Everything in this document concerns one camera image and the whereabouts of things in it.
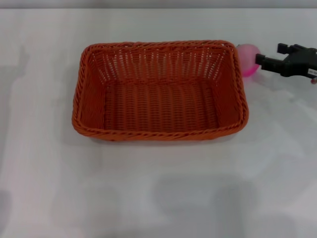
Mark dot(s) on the orange woven plastic basket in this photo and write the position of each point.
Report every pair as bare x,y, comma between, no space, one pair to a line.
161,109

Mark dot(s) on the pink peach toy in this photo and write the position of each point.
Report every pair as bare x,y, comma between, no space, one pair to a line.
247,59

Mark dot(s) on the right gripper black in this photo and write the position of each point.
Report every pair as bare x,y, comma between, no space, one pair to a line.
301,63

